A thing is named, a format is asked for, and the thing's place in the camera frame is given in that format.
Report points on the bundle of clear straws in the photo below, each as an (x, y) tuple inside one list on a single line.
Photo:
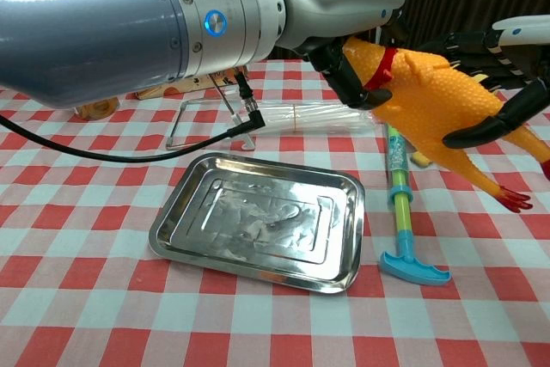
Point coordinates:
[(318, 118)]

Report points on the blue green water pump toy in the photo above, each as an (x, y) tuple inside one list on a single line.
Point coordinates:
[(401, 208)]

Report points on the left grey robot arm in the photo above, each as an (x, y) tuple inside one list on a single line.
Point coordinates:
[(107, 27)]

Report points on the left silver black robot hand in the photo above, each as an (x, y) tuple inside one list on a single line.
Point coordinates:
[(335, 1)]

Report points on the red white checkered tablecloth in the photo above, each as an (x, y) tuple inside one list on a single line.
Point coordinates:
[(129, 319)]

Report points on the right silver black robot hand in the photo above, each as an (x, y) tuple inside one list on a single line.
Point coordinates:
[(511, 57)]

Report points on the stainless steel rectangular tray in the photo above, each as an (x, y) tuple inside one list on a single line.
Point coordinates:
[(262, 221)]

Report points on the round clear snack container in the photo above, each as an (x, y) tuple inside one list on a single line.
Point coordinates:
[(101, 108)]

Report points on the orange snack box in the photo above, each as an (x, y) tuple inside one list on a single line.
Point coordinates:
[(150, 93)]

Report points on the yellow rubber chicken toy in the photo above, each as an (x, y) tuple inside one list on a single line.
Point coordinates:
[(438, 96)]

